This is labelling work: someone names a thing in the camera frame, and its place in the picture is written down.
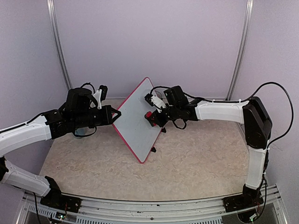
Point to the left aluminium frame post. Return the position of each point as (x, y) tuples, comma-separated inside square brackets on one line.
[(57, 41)]

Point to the pink framed whiteboard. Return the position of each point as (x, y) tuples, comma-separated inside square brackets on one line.
[(132, 126)]

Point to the right aluminium frame post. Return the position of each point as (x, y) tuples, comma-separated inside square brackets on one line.
[(241, 50)]

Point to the red black whiteboard eraser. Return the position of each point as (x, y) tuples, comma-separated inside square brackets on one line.
[(150, 118)]

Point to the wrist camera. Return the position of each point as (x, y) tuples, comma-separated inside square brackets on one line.
[(155, 101), (100, 95)]

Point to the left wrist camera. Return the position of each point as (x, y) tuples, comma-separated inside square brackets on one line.
[(100, 95)]

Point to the front aluminium rail base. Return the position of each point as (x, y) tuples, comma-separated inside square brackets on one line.
[(198, 211)]

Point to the light blue ceramic mug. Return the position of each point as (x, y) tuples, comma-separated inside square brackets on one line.
[(79, 133)]

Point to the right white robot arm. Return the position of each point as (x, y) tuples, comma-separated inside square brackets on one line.
[(221, 147)]

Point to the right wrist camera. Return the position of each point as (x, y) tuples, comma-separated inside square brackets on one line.
[(155, 101)]

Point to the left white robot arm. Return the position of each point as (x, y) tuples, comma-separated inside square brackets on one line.
[(81, 114)]

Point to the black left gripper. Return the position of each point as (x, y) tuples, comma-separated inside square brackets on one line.
[(108, 119)]

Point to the aluminium frame post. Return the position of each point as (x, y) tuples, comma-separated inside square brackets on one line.
[(241, 50), (57, 41)]

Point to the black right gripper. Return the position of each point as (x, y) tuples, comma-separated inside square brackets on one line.
[(159, 122)]

